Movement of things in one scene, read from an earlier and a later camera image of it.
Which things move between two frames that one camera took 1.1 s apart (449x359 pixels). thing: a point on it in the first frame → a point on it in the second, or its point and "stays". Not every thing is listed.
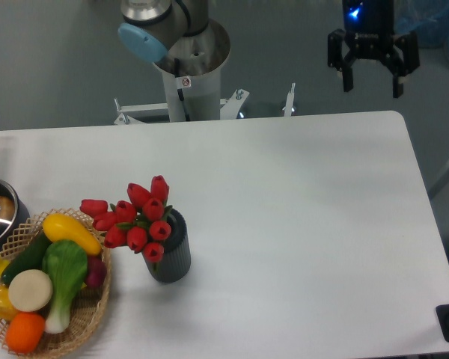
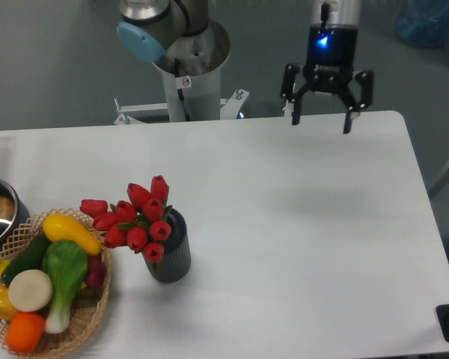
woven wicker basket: x=89 y=307 stays
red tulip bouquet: x=140 y=224 stays
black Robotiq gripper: x=367 y=34 → x=331 y=52
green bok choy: x=66 y=263 stays
